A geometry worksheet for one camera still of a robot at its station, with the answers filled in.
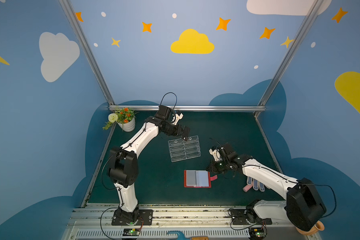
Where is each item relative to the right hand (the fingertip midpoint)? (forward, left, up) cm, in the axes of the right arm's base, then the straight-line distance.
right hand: (208, 167), depth 84 cm
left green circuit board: (-33, +38, -7) cm, 50 cm away
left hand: (+16, +13, +12) cm, 24 cm away
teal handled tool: (-33, +14, -6) cm, 36 cm away
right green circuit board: (-29, -24, -8) cm, 38 cm away
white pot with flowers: (+28, +56, +7) cm, 63 cm away
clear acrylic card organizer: (+12, +17, -4) cm, 21 cm away
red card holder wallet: (-4, +5, -7) cm, 10 cm away
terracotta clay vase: (-26, -45, +4) cm, 52 cm away
